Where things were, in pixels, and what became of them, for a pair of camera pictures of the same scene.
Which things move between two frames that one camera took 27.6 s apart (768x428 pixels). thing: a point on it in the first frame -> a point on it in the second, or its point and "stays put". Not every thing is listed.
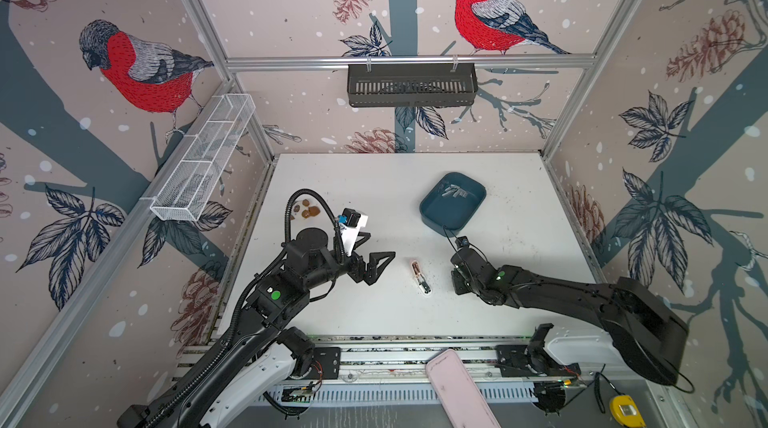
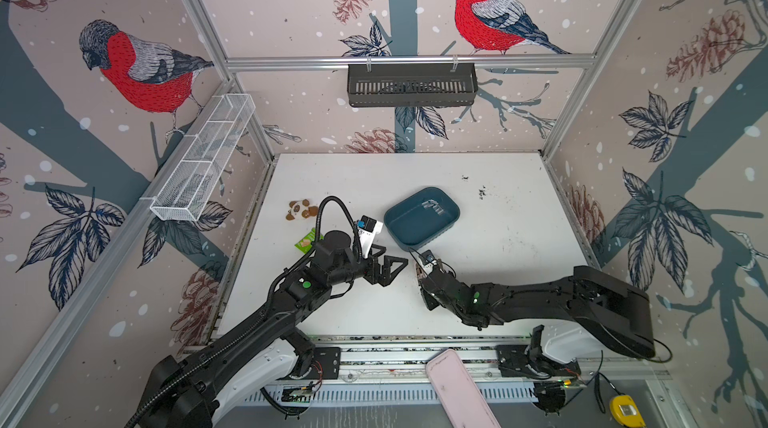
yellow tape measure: [626, 411] stays put
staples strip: [455, 191] -> [434, 204]
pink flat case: [464, 404] stays put
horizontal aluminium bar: [403, 63] stays put
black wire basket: [411, 87] stays put
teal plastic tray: [452, 203] -> [421, 217]
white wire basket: [207, 151] stays put
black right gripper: [463, 269] -> [434, 284]
